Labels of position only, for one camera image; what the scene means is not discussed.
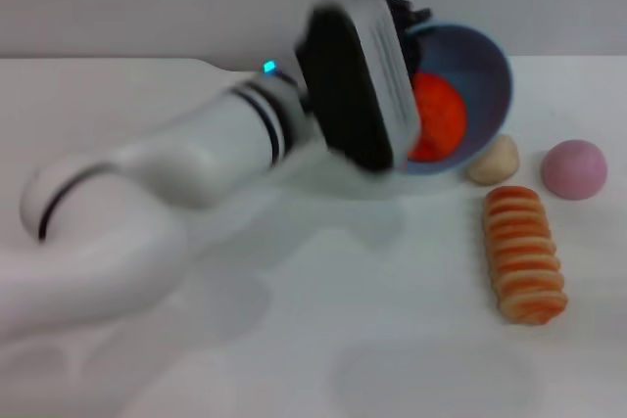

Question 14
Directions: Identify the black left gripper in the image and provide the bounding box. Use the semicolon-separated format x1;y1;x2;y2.
378;0;433;82

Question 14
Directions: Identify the blue bowl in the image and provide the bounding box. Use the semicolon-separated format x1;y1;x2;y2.
391;21;515;177

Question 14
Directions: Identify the orange toy fruit with stem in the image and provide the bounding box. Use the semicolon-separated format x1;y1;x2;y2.
406;71;468;163

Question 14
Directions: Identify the beige round bun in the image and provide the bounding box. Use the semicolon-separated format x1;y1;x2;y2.
464;134;520;187

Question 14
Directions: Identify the pink round bun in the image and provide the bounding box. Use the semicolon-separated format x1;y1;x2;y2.
540;139;609;202

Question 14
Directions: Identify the orange striped bread roll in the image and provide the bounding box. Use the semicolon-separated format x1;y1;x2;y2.
481;185;570;327

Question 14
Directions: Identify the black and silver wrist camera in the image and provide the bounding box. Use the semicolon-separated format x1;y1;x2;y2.
293;0;423;175

